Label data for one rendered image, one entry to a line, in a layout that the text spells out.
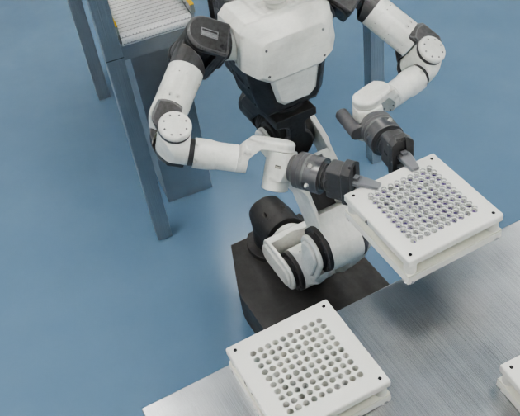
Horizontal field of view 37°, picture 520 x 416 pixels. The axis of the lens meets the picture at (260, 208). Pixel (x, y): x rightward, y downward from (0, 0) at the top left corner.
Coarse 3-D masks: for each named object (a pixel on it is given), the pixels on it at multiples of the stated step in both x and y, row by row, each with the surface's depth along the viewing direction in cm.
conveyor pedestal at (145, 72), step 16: (128, 64) 298; (144, 64) 287; (160, 64) 289; (144, 80) 291; (160, 80) 293; (144, 96) 295; (144, 112) 300; (192, 112) 308; (144, 128) 322; (192, 128) 313; (160, 160) 317; (160, 176) 329; (176, 176) 325; (192, 176) 329; (208, 176) 332; (176, 192) 331; (192, 192) 334
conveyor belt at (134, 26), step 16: (112, 0) 281; (128, 0) 280; (144, 0) 278; (160, 0) 277; (176, 0) 276; (112, 16) 273; (128, 16) 271; (144, 16) 270; (160, 16) 269; (176, 16) 268; (128, 32) 264; (144, 32) 265; (160, 32) 267
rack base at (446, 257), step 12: (348, 216) 177; (360, 228) 173; (372, 240) 170; (468, 240) 166; (480, 240) 166; (492, 240) 168; (384, 252) 167; (444, 252) 165; (456, 252) 164; (468, 252) 166; (396, 264) 164; (420, 264) 163; (432, 264) 162; (444, 264) 164; (408, 276) 161; (420, 276) 163
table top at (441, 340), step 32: (512, 224) 187; (480, 256) 181; (512, 256) 180; (384, 288) 177; (416, 288) 176; (448, 288) 175; (480, 288) 174; (512, 288) 173; (352, 320) 172; (384, 320) 171; (416, 320) 170; (448, 320) 169; (480, 320) 168; (512, 320) 167; (384, 352) 165; (416, 352) 164; (448, 352) 163; (480, 352) 162; (512, 352) 161; (192, 384) 165; (224, 384) 164; (416, 384) 158; (448, 384) 158; (480, 384) 157
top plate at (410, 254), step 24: (432, 168) 177; (360, 192) 174; (432, 192) 171; (360, 216) 170; (384, 216) 168; (408, 216) 167; (480, 216) 164; (384, 240) 164; (408, 240) 162; (432, 240) 161; (456, 240) 161; (408, 264) 158
